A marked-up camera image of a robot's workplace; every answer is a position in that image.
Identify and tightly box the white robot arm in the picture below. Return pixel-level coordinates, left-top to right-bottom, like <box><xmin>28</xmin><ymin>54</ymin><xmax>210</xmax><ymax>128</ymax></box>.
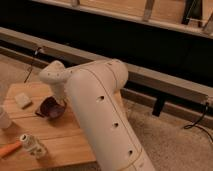
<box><xmin>39</xmin><ymin>59</ymin><xmax>156</xmax><ymax>171</ymax></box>

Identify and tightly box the clear plastic bottle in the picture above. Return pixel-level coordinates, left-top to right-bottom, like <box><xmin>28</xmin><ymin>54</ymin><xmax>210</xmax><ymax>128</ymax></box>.
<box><xmin>20</xmin><ymin>134</ymin><xmax>47</xmax><ymax>159</ymax></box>

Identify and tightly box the dark purple ceramic bowl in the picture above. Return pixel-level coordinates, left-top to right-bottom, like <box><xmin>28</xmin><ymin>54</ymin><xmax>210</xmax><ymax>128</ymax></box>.
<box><xmin>40</xmin><ymin>97</ymin><xmax>66</xmax><ymax>119</ymax></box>

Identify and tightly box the black bracket on rail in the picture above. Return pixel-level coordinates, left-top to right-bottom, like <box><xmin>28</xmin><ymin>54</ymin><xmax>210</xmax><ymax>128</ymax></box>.
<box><xmin>152</xmin><ymin>96</ymin><xmax>165</xmax><ymax>117</ymax></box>

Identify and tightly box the orange carrot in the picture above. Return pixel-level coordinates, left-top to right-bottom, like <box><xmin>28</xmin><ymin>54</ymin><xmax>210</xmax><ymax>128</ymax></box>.
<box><xmin>0</xmin><ymin>141</ymin><xmax>21</xmax><ymax>158</ymax></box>

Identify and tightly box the white sponge block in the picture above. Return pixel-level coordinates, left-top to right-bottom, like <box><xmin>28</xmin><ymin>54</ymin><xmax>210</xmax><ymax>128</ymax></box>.
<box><xmin>14</xmin><ymin>93</ymin><xmax>32</xmax><ymax>109</ymax></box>

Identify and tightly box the black cable right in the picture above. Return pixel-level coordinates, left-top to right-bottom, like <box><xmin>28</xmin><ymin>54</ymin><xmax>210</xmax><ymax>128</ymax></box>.
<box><xmin>183</xmin><ymin>99</ymin><xmax>213</xmax><ymax>141</ymax></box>

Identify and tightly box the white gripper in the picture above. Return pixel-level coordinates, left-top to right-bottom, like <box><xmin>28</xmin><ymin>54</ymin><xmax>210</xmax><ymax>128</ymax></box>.
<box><xmin>50</xmin><ymin>83</ymin><xmax>66</xmax><ymax>101</ymax></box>

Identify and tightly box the white plastic cup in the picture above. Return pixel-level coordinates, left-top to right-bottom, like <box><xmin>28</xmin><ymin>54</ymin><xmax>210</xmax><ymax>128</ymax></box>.
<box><xmin>0</xmin><ymin>106</ymin><xmax>12</xmax><ymax>129</ymax></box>

